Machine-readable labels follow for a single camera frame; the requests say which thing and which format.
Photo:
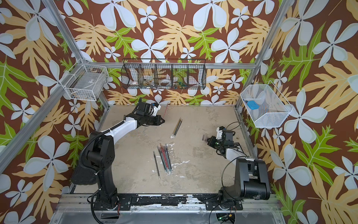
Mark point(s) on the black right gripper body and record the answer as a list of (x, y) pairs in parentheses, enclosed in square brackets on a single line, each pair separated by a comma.
[(217, 143)]

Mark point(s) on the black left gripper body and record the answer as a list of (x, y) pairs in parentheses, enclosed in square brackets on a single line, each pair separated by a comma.
[(151, 120)]

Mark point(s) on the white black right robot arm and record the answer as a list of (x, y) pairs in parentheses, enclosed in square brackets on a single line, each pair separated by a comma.
[(251, 177)]

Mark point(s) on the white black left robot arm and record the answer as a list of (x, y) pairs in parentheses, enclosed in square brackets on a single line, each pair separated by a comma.
[(96, 158)]

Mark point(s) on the bundle red green pencils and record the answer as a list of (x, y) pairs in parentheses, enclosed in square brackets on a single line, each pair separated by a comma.
[(165, 158)]

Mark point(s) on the blue object in basket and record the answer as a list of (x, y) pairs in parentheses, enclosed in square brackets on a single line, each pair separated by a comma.
[(252, 105)]

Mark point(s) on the black pencil lying apart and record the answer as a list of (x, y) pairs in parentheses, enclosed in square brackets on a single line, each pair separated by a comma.
[(156, 164)]

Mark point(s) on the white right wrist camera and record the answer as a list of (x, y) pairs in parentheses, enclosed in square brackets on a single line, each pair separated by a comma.
[(221, 133)]

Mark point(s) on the black wire basket back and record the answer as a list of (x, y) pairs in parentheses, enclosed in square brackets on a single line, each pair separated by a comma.
[(164, 74)]

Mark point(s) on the white wire basket right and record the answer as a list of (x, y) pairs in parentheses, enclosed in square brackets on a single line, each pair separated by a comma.
[(274, 107)]

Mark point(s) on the white wire basket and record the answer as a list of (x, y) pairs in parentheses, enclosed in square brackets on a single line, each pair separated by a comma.
[(86, 82), (274, 107)]

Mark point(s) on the white wire basket left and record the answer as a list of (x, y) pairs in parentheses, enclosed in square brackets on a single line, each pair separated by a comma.
[(86, 82)]

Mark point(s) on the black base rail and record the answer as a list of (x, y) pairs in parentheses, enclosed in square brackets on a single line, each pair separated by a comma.
[(125, 202)]

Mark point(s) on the aluminium frame post back left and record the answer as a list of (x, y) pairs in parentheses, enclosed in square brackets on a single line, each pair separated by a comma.
[(68, 38)]

